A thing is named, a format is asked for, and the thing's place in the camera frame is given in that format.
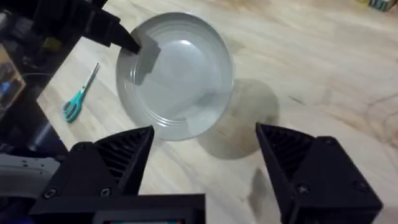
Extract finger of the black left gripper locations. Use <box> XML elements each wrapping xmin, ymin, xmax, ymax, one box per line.
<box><xmin>79</xmin><ymin>5</ymin><xmax>142</xmax><ymax>56</ymax></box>

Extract brown cardboard box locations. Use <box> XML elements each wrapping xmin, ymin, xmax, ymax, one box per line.
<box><xmin>0</xmin><ymin>45</ymin><xmax>27</xmax><ymax>116</ymax></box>

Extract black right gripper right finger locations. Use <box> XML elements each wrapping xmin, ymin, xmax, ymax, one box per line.
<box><xmin>255</xmin><ymin>122</ymin><xmax>384</xmax><ymax>224</ymax></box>

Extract teal handled scissors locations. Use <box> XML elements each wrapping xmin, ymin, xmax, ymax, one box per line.
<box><xmin>62</xmin><ymin>62</ymin><xmax>101</xmax><ymax>123</ymax></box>

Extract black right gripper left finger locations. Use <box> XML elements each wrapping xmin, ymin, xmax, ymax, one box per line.
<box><xmin>39</xmin><ymin>125</ymin><xmax>155</xmax><ymax>199</ymax></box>

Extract pale grey round plate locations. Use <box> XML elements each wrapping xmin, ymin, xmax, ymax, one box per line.
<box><xmin>115</xmin><ymin>11</ymin><xmax>234</xmax><ymax>142</ymax></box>

